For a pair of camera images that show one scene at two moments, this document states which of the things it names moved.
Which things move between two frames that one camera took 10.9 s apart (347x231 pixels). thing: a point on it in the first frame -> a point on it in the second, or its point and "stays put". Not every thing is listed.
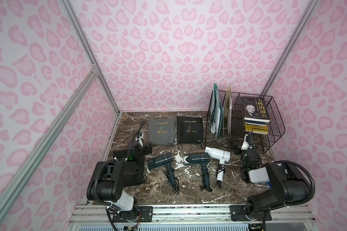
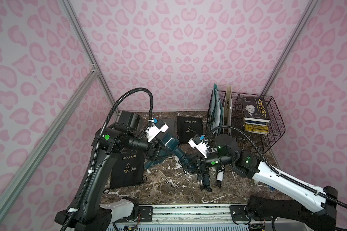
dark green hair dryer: [166, 159] -> [164, 148]
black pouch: [133, 170] stays put
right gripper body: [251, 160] -> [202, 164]
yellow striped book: [256, 126] stays put
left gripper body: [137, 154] -> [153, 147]
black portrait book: [255, 109] stays put
